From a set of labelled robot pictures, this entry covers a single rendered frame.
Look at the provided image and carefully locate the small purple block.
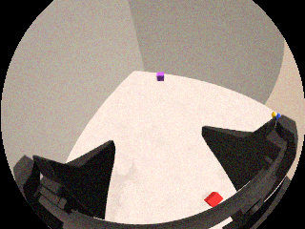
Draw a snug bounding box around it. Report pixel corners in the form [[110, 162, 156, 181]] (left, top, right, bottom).
[[156, 73, 164, 81]]

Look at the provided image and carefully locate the red block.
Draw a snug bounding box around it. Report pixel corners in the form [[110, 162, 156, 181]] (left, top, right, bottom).
[[205, 192, 224, 207]]

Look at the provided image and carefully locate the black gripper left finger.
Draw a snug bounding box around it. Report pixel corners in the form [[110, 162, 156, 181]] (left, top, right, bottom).
[[33, 140, 115, 220]]

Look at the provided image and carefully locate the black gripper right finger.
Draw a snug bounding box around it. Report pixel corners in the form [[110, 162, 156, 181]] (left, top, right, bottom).
[[201, 116, 277, 191]]

